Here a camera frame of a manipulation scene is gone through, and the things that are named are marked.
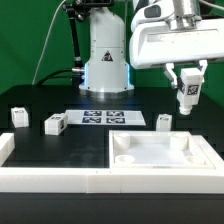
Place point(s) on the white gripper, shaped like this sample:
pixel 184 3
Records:
pixel 154 44

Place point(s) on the white square tabletop part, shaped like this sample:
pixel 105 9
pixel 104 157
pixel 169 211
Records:
pixel 152 149

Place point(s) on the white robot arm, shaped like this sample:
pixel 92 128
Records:
pixel 107 71

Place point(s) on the white sheet with markers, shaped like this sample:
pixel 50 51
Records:
pixel 105 117

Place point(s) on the white U-shaped fence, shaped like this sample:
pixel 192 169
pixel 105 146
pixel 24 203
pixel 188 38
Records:
pixel 111 180

